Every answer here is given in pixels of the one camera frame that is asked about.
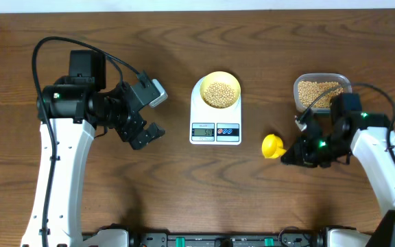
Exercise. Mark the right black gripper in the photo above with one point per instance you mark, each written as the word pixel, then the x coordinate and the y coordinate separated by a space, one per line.
pixel 302 156

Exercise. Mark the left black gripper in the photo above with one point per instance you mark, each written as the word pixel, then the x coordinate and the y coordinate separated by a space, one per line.
pixel 136 122

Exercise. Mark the yellow measuring scoop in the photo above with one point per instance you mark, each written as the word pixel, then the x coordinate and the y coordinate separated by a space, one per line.
pixel 272 147

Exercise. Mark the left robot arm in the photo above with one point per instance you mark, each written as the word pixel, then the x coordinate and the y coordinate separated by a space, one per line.
pixel 77 104

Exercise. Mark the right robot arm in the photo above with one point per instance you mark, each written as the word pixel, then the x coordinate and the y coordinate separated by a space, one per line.
pixel 370 138

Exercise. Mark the white digital kitchen scale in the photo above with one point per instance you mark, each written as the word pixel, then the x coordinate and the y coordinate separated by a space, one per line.
pixel 214 126

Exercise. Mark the soybeans in bowl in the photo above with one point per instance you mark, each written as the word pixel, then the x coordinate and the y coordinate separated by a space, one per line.
pixel 219 95

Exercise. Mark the pale yellow bowl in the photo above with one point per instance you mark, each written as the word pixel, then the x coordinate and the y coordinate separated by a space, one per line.
pixel 220 76

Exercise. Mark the soybeans pile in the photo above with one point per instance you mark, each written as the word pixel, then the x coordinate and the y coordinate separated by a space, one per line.
pixel 308 91

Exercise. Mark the clear plastic container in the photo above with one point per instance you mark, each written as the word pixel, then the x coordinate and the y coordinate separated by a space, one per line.
pixel 320 77

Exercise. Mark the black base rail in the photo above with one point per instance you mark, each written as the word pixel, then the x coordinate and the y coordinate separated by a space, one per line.
pixel 291 236

